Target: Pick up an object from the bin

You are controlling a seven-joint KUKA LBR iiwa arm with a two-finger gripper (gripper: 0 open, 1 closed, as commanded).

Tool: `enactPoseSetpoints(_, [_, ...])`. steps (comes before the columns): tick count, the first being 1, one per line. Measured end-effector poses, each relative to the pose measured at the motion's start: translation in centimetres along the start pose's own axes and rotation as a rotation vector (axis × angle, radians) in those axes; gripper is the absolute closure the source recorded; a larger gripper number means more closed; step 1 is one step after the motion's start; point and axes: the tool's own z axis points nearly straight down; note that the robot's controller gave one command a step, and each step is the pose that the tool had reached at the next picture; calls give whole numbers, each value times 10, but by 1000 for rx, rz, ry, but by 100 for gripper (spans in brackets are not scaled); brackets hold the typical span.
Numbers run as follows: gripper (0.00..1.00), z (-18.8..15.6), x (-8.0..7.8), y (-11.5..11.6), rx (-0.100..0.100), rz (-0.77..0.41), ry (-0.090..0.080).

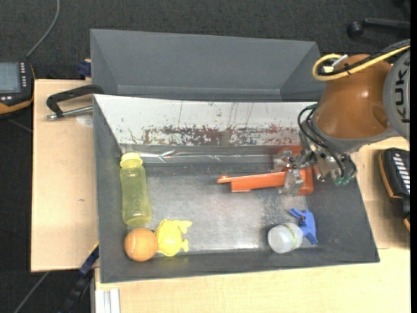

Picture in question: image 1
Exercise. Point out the red-brown block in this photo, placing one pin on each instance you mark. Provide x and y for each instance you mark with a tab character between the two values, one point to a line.
257	180

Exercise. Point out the grey metal bin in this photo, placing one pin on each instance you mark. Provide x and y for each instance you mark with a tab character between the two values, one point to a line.
208	204

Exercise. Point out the pale wood board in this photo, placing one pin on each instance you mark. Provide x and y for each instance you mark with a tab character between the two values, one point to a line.
62	181

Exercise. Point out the yellow toy duck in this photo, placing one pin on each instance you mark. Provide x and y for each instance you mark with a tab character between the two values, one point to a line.
170	238

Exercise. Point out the orange ball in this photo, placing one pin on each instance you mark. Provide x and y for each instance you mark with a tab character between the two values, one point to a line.
140	244

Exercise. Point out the white spray bottle blue head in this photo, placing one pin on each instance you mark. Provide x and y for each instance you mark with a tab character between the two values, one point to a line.
285	238

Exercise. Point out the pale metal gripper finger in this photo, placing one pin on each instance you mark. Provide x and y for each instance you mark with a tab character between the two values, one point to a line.
282	161
293	183

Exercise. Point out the yellow clear plastic bottle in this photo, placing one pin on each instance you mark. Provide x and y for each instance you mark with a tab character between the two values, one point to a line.
134	191

